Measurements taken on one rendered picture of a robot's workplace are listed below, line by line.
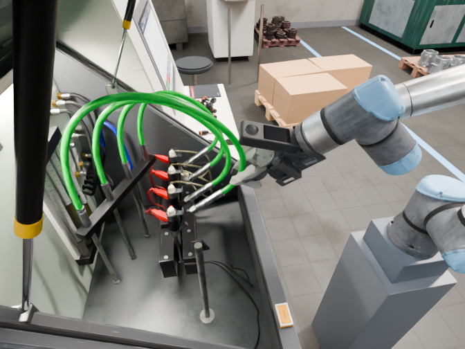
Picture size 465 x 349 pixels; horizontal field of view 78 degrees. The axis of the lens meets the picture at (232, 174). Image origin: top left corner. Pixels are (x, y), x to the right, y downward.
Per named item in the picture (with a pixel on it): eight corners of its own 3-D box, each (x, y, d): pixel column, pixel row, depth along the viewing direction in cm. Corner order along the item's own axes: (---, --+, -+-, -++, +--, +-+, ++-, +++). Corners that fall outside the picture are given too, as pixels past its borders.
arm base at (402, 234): (418, 215, 97) (431, 195, 91) (451, 253, 86) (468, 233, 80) (377, 221, 95) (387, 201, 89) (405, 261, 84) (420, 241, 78)
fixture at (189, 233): (201, 285, 86) (196, 256, 76) (167, 290, 85) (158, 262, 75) (195, 203, 111) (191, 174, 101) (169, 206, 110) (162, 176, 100)
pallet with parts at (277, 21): (283, 30, 604) (286, 10, 579) (302, 46, 522) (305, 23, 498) (250, 32, 594) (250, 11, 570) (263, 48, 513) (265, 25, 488)
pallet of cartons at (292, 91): (346, 89, 383) (356, 53, 352) (389, 123, 317) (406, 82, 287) (253, 100, 359) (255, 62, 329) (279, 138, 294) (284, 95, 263)
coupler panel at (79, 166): (90, 191, 85) (46, 92, 65) (78, 192, 85) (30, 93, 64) (99, 164, 95) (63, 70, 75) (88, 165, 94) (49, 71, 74)
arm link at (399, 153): (407, 129, 59) (380, 93, 54) (434, 163, 50) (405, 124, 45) (371, 151, 63) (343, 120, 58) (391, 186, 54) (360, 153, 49)
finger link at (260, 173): (246, 189, 61) (278, 169, 56) (241, 185, 60) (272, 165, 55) (245, 172, 64) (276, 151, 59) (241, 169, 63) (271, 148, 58)
